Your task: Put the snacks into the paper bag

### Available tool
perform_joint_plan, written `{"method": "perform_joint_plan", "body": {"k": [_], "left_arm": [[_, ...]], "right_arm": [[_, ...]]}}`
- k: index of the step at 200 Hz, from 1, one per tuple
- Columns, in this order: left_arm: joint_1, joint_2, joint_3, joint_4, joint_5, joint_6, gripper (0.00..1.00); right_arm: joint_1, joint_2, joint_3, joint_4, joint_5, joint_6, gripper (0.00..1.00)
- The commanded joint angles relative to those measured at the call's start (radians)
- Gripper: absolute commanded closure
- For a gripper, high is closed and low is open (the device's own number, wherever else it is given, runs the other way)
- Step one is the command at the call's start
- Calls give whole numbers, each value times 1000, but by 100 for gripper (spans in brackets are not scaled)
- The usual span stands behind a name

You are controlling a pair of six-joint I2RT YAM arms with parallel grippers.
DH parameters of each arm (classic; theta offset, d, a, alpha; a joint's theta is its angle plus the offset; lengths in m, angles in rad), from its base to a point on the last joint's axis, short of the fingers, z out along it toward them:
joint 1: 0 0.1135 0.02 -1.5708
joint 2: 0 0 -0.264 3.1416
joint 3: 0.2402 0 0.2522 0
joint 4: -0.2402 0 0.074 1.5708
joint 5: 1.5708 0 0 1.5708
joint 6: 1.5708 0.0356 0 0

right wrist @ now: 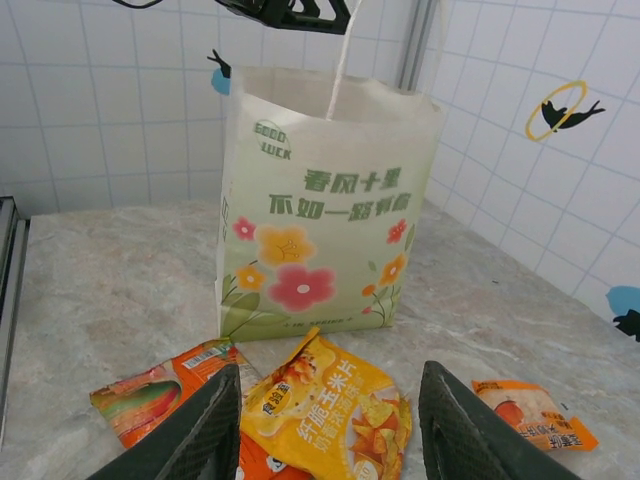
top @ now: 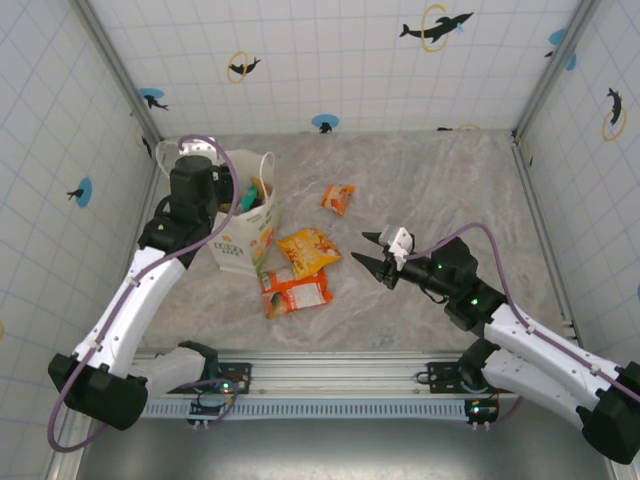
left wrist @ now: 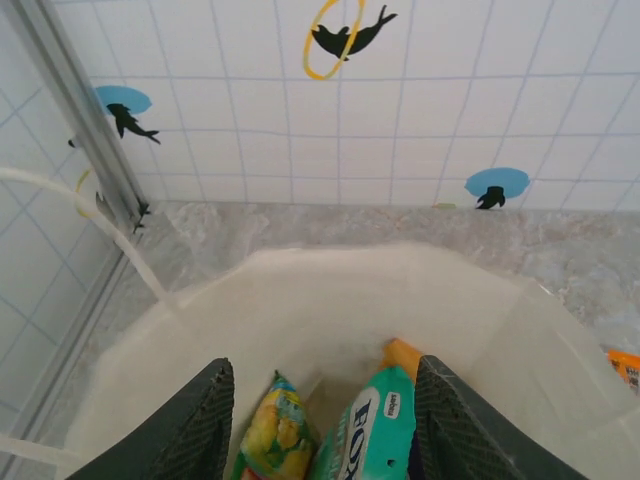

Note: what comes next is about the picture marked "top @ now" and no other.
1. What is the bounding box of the white paper bag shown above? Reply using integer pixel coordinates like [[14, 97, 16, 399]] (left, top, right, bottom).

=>
[[154, 141, 282, 279]]

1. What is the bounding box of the small orange snack packet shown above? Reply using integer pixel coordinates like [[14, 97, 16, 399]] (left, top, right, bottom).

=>
[[320, 183, 357, 217]]

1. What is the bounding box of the yellow chips packet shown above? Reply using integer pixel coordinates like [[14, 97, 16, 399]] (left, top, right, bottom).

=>
[[275, 227, 344, 281]]

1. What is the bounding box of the orange packet with white label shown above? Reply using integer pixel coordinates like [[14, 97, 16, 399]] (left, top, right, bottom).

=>
[[258, 266, 335, 320]]

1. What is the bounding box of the fish sticker blue circle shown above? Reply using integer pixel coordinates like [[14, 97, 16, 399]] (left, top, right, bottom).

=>
[[67, 177, 94, 209], [311, 113, 340, 135]]

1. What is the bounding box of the shark sticker blue oval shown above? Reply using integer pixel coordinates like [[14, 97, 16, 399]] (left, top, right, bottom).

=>
[[137, 87, 170, 112]]

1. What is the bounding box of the right controller board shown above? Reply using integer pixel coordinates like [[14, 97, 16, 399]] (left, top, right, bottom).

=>
[[464, 397, 501, 431]]

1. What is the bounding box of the controller board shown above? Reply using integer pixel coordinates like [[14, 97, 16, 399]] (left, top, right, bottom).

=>
[[187, 392, 237, 430], [464, 397, 501, 431]]

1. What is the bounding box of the left controller board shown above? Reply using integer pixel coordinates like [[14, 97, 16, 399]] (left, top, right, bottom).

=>
[[187, 392, 237, 430]]

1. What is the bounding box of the blue corner sticker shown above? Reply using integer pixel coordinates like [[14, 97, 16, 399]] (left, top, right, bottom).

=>
[[544, 28, 579, 71]]

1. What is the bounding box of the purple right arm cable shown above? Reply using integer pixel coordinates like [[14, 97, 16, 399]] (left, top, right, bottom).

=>
[[405, 222, 640, 430]]

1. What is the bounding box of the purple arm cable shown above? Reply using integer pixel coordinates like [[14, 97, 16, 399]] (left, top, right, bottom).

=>
[[405, 222, 640, 430], [47, 133, 242, 454]]

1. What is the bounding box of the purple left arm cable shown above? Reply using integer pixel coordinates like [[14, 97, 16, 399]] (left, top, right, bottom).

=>
[[47, 133, 242, 454]]

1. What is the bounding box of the aluminium side rail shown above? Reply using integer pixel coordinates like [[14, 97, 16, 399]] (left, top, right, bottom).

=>
[[512, 130, 587, 357]]

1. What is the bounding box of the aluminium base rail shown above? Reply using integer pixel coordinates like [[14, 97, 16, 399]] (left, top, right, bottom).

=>
[[134, 348, 521, 401]]

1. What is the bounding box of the small dolphin sticker yellow ring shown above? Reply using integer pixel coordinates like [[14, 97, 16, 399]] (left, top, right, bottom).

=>
[[227, 49, 263, 84]]

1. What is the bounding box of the aluminium frame post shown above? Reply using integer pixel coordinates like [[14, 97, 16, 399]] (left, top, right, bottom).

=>
[[512, 0, 601, 141], [69, 0, 166, 149]]

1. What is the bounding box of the white slotted cable duct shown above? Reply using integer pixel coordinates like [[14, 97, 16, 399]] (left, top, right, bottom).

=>
[[142, 399, 474, 421]]

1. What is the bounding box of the large dolphin sticker yellow ring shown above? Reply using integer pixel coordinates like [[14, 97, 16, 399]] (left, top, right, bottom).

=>
[[398, 3, 475, 54]]

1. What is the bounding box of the black fish sticker yellow ring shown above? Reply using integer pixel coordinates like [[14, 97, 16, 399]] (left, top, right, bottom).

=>
[[601, 87, 629, 142]]

